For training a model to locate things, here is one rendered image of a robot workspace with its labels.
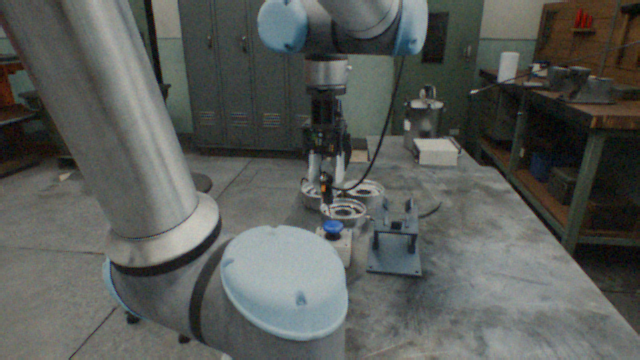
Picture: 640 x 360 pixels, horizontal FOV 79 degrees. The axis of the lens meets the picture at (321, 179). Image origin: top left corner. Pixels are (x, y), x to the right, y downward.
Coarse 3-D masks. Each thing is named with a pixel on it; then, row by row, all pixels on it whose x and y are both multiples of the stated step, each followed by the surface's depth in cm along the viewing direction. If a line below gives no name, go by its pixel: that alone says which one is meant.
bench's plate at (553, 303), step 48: (384, 192) 107; (432, 192) 107; (480, 192) 107; (432, 240) 83; (480, 240) 83; (528, 240) 83; (384, 288) 68; (432, 288) 68; (480, 288) 68; (528, 288) 68; (576, 288) 68; (384, 336) 57; (432, 336) 57; (480, 336) 57; (528, 336) 57; (576, 336) 57; (624, 336) 57
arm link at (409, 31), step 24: (336, 0) 37; (360, 0) 38; (384, 0) 41; (408, 0) 46; (336, 24) 50; (360, 24) 42; (384, 24) 44; (408, 24) 46; (336, 48) 52; (360, 48) 50; (384, 48) 49; (408, 48) 48
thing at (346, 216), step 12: (324, 204) 91; (336, 204) 93; (348, 204) 93; (360, 204) 91; (324, 216) 86; (336, 216) 87; (348, 216) 87; (360, 216) 85; (348, 228) 85; (360, 228) 88
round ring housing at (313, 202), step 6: (306, 186) 102; (312, 186) 104; (312, 192) 100; (306, 198) 96; (312, 198) 95; (318, 198) 95; (336, 198) 96; (306, 204) 98; (312, 204) 96; (318, 204) 95; (318, 210) 97
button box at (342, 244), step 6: (318, 228) 79; (318, 234) 76; (324, 234) 76; (336, 234) 76; (342, 234) 76; (348, 234) 76; (330, 240) 74; (336, 240) 74; (342, 240) 74; (348, 240) 74; (336, 246) 72; (342, 246) 72; (348, 246) 72; (342, 252) 73; (348, 252) 72; (342, 258) 73; (348, 258) 73; (348, 264) 73
